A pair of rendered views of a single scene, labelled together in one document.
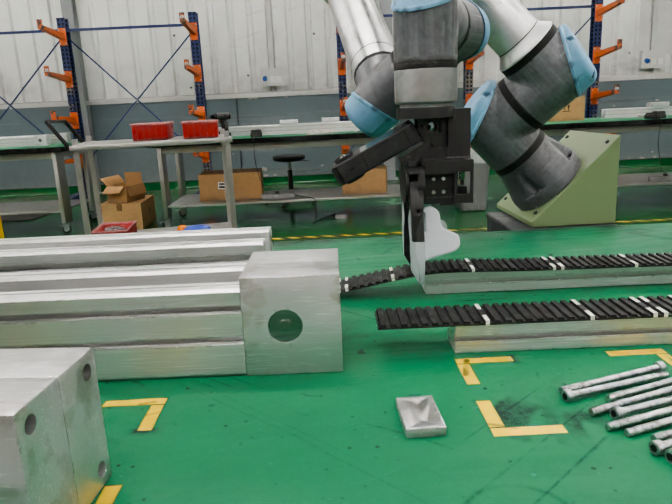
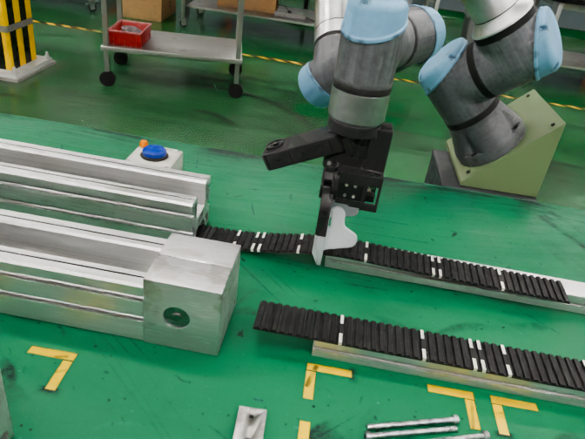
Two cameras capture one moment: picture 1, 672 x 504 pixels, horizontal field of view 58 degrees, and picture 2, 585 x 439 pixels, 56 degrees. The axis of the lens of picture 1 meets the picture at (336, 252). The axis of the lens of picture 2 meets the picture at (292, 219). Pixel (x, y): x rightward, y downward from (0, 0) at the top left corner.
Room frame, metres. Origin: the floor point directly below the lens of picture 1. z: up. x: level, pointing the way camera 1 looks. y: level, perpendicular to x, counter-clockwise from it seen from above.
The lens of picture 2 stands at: (0.06, -0.09, 1.26)
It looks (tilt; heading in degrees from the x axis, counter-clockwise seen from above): 31 degrees down; 3
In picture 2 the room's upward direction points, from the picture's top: 8 degrees clockwise
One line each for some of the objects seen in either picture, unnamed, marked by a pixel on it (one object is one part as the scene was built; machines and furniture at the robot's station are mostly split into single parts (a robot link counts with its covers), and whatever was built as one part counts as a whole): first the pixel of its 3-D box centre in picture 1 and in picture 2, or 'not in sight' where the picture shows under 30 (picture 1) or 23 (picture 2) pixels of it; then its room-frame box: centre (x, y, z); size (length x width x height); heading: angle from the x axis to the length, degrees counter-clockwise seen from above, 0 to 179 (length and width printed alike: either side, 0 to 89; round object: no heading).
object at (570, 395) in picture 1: (617, 385); (411, 432); (0.46, -0.23, 0.78); 0.11 x 0.01 x 0.01; 109
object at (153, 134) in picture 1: (154, 198); (170, 4); (3.78, 1.12, 0.50); 1.03 x 0.55 x 1.01; 103
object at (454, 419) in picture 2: (613, 378); (413, 422); (0.47, -0.23, 0.78); 0.11 x 0.01 x 0.01; 108
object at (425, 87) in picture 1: (425, 89); (358, 104); (0.75, -0.12, 1.03); 0.08 x 0.08 x 0.05
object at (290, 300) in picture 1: (295, 304); (196, 286); (0.58, 0.04, 0.83); 0.12 x 0.09 x 0.10; 0
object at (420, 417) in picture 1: (419, 415); (249, 429); (0.43, -0.06, 0.78); 0.05 x 0.03 x 0.01; 3
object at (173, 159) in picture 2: not in sight; (152, 172); (0.88, 0.21, 0.81); 0.10 x 0.08 x 0.06; 0
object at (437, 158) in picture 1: (432, 156); (353, 161); (0.75, -0.12, 0.95); 0.09 x 0.08 x 0.12; 90
